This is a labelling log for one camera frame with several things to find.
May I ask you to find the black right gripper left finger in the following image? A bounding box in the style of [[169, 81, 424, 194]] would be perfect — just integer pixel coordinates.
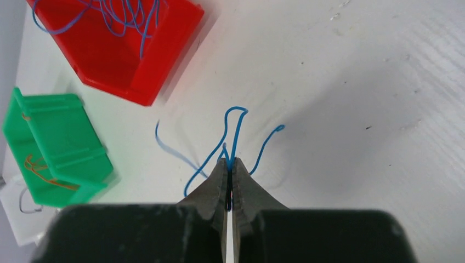
[[31, 159, 228, 262]]

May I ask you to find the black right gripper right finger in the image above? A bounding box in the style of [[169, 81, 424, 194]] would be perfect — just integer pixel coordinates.
[[232, 158, 417, 262]]

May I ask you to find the green plastic bin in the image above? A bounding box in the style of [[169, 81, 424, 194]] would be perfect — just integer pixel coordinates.
[[3, 88, 113, 208]]

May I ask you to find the clear plastic bin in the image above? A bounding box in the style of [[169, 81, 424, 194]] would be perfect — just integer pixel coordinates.
[[1, 174, 60, 246]]

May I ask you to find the red plastic bin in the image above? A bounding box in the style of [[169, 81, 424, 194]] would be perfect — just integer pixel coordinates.
[[29, 0, 205, 106]]

